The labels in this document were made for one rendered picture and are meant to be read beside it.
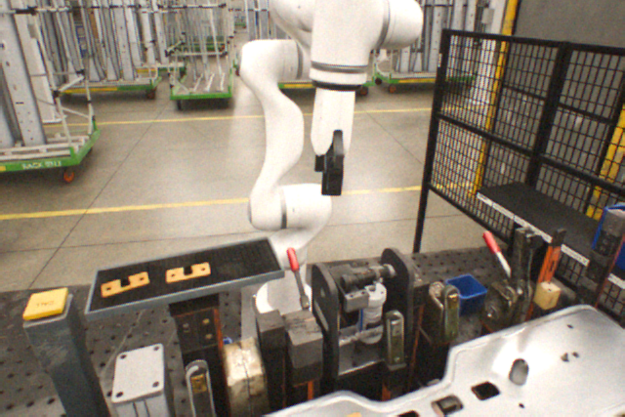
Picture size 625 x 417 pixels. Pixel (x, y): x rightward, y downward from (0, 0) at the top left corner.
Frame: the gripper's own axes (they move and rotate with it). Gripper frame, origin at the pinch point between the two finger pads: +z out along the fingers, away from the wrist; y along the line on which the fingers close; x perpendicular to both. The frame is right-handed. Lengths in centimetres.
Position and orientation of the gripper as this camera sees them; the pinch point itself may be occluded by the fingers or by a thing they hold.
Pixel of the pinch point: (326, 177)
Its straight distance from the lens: 63.6
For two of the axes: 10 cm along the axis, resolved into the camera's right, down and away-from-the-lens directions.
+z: -0.8, 9.1, 4.1
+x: 9.9, 0.3, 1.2
